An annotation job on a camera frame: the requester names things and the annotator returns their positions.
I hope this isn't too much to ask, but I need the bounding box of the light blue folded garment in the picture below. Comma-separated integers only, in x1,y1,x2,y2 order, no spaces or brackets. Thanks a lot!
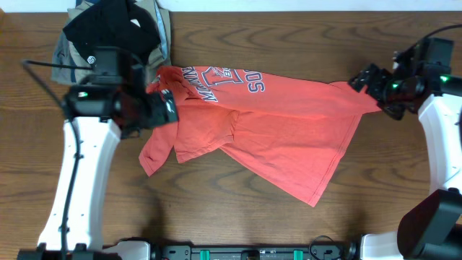
154,0,168,59

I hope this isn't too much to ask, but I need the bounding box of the red soccer t-shirt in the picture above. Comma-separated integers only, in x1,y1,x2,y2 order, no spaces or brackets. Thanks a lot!
139,66,378,206

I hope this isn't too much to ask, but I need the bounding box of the grey folded garment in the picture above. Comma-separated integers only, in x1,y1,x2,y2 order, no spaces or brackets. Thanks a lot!
50,28,95,87

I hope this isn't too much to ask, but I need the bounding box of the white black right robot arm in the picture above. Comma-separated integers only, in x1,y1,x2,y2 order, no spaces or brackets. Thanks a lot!
349,62,461,260

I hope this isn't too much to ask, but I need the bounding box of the black folded garment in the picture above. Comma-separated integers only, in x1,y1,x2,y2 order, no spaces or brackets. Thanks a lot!
63,0,161,63

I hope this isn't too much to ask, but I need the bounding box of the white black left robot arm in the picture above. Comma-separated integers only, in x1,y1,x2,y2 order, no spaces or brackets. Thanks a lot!
17,85,178,260

